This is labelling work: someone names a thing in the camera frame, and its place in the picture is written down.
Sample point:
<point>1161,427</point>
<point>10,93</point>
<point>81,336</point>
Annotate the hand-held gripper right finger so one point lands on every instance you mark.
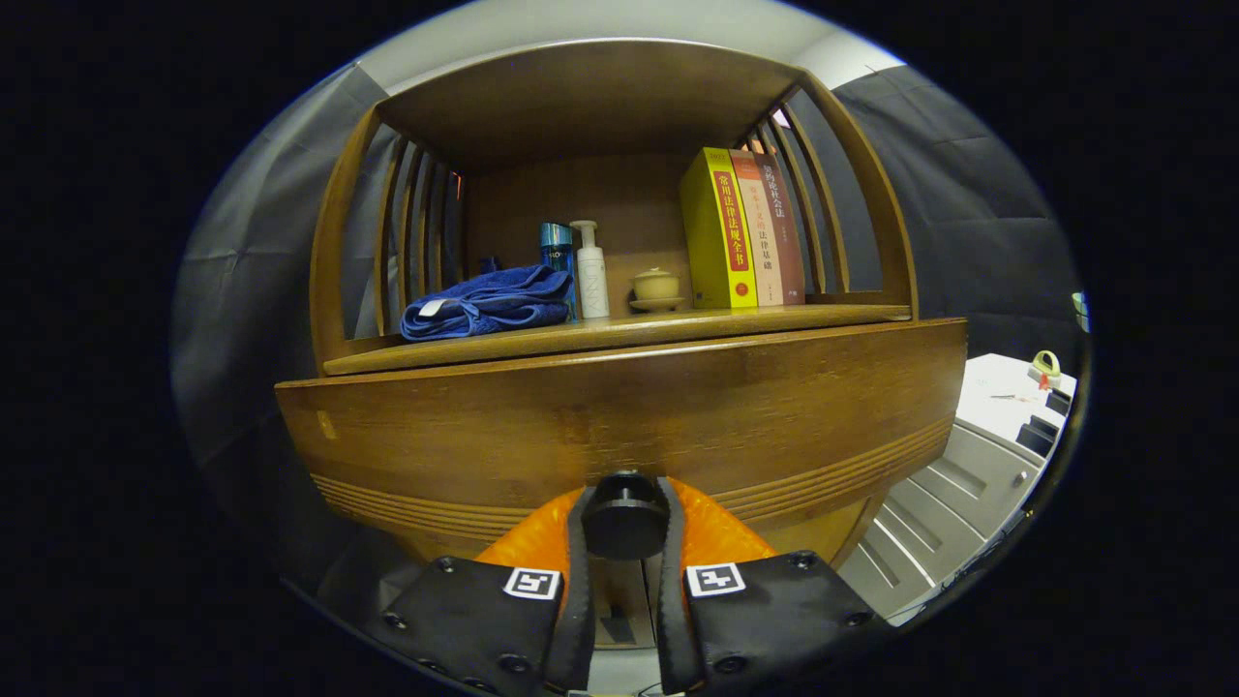
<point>670,590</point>

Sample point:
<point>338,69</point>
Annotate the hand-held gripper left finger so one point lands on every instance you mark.
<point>584,581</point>

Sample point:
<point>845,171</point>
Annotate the black round drawer knob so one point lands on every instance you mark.
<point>624,523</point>

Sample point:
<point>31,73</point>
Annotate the wooden drawer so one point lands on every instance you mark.
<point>484,436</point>

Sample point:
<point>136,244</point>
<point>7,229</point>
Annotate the wooden cabinet door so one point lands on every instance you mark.
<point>650,590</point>
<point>619,586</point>

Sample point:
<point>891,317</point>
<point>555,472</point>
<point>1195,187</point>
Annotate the wooden countertop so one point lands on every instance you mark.
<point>678,329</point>

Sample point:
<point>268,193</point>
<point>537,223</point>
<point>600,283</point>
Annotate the white grey side cabinet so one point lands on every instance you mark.
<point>978,465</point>

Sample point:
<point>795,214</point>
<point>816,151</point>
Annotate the wooden cabinet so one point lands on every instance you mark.
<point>581,97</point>

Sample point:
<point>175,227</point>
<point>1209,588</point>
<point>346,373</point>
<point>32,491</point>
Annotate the beige saucer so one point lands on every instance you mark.
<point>658,305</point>

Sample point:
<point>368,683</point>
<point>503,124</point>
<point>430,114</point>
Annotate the blue towel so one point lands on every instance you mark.
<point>494,305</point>

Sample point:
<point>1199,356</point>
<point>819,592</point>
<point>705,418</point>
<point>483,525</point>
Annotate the white pump bottle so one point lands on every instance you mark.
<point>592,281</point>

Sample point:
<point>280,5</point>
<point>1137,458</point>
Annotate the beige lidded teacup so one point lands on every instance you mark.
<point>656,286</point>

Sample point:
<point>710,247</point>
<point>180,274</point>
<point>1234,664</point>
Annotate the blue cosmetic bottle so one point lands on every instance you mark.
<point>557,247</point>

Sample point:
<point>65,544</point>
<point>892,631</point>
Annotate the beige orange book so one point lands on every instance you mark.
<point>765,261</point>

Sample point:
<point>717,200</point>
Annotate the yellow book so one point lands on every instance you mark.
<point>711,242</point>

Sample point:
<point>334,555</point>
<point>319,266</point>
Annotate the brown book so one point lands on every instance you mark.
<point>789,252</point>

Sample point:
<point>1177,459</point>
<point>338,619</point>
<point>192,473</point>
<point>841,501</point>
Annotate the black box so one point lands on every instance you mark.
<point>1059,401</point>
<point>1038,436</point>

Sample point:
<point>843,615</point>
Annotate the yellow-green tape dispenser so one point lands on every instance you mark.
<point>1045,366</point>

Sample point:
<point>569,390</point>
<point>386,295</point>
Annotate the pale rounded object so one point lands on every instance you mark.
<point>1080,310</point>

